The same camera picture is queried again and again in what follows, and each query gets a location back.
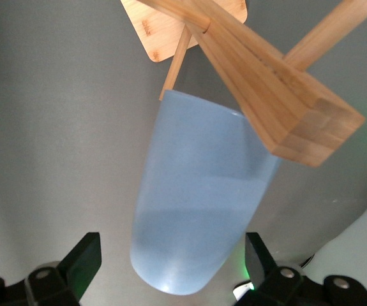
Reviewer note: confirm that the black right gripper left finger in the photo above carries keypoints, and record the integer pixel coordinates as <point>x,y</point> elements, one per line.
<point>81,271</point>

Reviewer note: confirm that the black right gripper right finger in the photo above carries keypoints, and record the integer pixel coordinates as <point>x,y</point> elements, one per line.
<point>258,264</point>

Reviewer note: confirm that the light blue plastic cup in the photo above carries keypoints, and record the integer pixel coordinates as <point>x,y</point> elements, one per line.
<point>196,191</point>

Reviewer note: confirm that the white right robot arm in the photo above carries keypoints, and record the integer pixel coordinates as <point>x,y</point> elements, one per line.
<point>362,248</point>

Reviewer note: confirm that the wooden cup rack stand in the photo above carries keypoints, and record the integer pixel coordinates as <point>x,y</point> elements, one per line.
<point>266,79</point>

